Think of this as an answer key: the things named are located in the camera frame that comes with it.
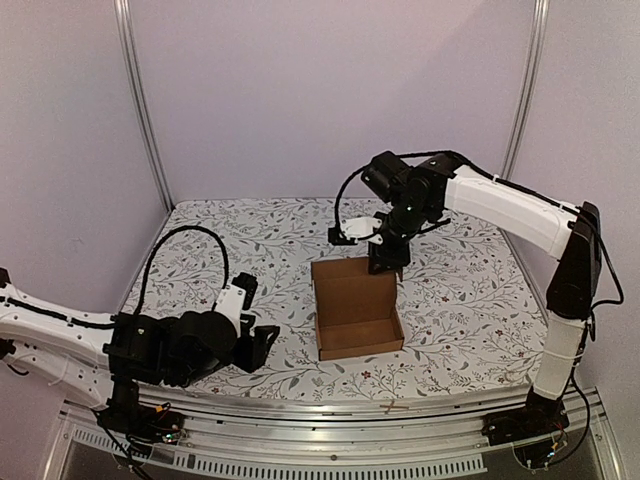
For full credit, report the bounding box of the brown cardboard box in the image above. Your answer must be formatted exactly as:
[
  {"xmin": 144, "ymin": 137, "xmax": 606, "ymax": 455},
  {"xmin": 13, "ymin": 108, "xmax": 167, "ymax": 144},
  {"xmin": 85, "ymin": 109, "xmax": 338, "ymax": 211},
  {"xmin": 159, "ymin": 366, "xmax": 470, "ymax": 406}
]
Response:
[{"xmin": 311, "ymin": 257, "xmax": 404, "ymax": 361}]

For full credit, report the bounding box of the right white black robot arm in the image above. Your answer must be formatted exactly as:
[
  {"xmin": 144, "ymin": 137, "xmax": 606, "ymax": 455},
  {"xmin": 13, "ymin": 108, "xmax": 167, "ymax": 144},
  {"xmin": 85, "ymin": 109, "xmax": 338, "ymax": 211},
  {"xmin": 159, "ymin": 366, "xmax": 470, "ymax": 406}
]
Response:
[{"xmin": 361, "ymin": 151, "xmax": 601, "ymax": 436}]

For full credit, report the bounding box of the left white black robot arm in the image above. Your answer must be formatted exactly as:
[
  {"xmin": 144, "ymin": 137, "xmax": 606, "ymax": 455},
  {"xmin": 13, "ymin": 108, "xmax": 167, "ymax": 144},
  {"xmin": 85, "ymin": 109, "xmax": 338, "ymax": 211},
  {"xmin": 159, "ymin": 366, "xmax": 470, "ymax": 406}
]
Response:
[{"xmin": 1, "ymin": 270, "xmax": 280, "ymax": 434}]

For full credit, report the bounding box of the small wooden stick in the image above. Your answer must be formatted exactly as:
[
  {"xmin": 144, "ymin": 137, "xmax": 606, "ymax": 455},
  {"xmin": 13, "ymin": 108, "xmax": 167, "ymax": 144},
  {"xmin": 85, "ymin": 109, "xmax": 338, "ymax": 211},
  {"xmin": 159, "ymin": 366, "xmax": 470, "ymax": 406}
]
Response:
[{"xmin": 380, "ymin": 399, "xmax": 409, "ymax": 415}]

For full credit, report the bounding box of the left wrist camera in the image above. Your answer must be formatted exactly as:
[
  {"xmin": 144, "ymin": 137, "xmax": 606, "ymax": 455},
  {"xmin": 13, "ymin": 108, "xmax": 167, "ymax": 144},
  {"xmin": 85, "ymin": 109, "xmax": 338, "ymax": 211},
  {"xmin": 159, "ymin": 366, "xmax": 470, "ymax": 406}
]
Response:
[{"xmin": 212, "ymin": 272, "xmax": 258, "ymax": 320}]

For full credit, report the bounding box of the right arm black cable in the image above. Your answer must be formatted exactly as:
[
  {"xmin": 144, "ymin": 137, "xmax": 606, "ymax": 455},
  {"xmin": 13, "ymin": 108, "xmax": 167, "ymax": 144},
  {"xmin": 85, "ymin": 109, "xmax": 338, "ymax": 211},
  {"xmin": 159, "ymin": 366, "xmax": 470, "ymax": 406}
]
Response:
[{"xmin": 333, "ymin": 151, "xmax": 586, "ymax": 236}]

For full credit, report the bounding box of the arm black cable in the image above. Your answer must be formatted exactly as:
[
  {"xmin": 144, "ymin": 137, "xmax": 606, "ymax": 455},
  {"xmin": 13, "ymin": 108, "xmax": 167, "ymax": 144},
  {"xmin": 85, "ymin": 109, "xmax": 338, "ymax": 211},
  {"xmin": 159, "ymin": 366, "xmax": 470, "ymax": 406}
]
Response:
[
  {"xmin": 333, "ymin": 151, "xmax": 586, "ymax": 236},
  {"xmin": 137, "ymin": 225, "xmax": 231, "ymax": 316}
]

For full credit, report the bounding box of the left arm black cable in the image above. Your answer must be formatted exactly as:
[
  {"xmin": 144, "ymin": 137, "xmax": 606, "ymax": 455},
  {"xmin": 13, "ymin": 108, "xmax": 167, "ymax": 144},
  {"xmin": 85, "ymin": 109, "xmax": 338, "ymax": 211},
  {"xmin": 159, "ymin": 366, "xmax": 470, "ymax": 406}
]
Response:
[{"xmin": 137, "ymin": 225, "xmax": 231, "ymax": 316}]

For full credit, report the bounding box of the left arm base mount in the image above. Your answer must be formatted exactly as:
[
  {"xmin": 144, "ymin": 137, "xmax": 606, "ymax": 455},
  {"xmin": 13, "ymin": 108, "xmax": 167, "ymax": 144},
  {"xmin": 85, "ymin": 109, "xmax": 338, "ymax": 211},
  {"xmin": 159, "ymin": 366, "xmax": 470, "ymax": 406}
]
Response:
[{"xmin": 97, "ymin": 379, "xmax": 186, "ymax": 444}]

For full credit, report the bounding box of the aluminium front rail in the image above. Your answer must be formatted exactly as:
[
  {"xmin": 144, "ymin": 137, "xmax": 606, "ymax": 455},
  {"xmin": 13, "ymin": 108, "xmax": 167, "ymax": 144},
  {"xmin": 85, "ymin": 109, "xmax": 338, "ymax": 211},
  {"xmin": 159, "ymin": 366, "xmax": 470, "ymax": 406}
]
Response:
[{"xmin": 42, "ymin": 384, "xmax": 626, "ymax": 480}]

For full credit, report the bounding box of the right aluminium frame post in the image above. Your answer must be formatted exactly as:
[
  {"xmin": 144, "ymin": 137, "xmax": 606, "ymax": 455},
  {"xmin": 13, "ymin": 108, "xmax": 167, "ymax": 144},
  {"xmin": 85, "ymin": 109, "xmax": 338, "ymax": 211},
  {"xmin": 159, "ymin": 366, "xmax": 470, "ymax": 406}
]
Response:
[{"xmin": 500, "ymin": 0, "xmax": 550, "ymax": 179}]

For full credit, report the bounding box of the aluminium frame post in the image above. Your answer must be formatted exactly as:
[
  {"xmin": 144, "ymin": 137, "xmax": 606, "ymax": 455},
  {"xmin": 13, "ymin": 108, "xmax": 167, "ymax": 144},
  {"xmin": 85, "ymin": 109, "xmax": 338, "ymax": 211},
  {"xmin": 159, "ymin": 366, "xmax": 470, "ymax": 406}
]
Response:
[
  {"xmin": 113, "ymin": 0, "xmax": 175, "ymax": 213},
  {"xmin": 500, "ymin": 0, "xmax": 550, "ymax": 179}
]

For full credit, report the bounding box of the left aluminium frame post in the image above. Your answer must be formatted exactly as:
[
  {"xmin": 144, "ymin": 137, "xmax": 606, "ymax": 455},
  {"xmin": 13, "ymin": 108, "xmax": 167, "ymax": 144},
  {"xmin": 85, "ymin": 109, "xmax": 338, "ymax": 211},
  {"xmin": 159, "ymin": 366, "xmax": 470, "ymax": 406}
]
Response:
[{"xmin": 113, "ymin": 0, "xmax": 175, "ymax": 213}]

